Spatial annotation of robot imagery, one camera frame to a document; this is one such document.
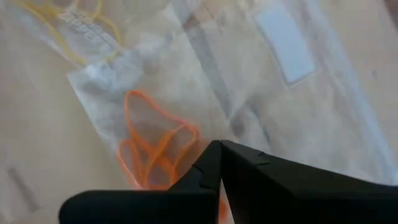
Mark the yellow rubber band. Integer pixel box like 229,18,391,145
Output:
17,0,86,65
73,0,123,60

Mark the orange rubber band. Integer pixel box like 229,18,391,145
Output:
146,123,230,224
116,139,175,191
123,89,200,162

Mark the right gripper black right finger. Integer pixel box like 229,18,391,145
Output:
220,139,398,224

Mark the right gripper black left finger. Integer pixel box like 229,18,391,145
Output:
58,139,222,224

